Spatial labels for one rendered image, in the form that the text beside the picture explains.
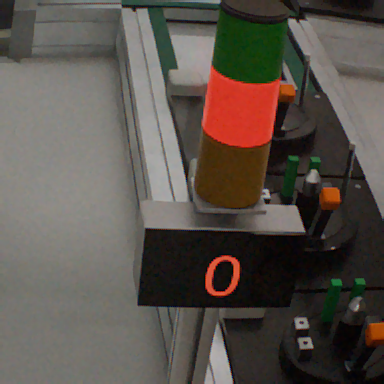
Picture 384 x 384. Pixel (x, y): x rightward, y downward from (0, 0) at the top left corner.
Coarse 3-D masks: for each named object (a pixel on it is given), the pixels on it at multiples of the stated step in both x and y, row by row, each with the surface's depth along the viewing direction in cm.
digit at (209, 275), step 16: (208, 240) 85; (224, 240) 86; (240, 240) 86; (192, 256) 86; (208, 256) 86; (224, 256) 86; (240, 256) 87; (256, 256) 87; (192, 272) 87; (208, 272) 87; (224, 272) 87; (240, 272) 87; (192, 288) 88; (208, 288) 88; (224, 288) 88; (240, 288) 88
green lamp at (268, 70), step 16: (224, 16) 78; (224, 32) 78; (240, 32) 77; (256, 32) 77; (272, 32) 77; (224, 48) 79; (240, 48) 78; (256, 48) 78; (272, 48) 78; (224, 64) 79; (240, 64) 78; (256, 64) 78; (272, 64) 79; (240, 80) 79; (256, 80) 79; (272, 80) 80
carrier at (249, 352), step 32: (352, 288) 117; (224, 320) 120; (256, 320) 121; (288, 320) 121; (320, 320) 118; (352, 320) 113; (256, 352) 116; (288, 352) 113; (320, 352) 114; (352, 352) 114
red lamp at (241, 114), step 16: (224, 80) 80; (208, 96) 82; (224, 96) 80; (240, 96) 80; (256, 96) 80; (272, 96) 81; (208, 112) 82; (224, 112) 81; (240, 112) 80; (256, 112) 81; (272, 112) 82; (208, 128) 82; (224, 128) 81; (240, 128) 81; (256, 128) 81; (272, 128) 83; (240, 144) 82; (256, 144) 82
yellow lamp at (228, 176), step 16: (208, 144) 83; (224, 144) 82; (208, 160) 83; (224, 160) 83; (240, 160) 82; (256, 160) 83; (208, 176) 84; (224, 176) 83; (240, 176) 83; (256, 176) 84; (208, 192) 84; (224, 192) 84; (240, 192) 84; (256, 192) 85
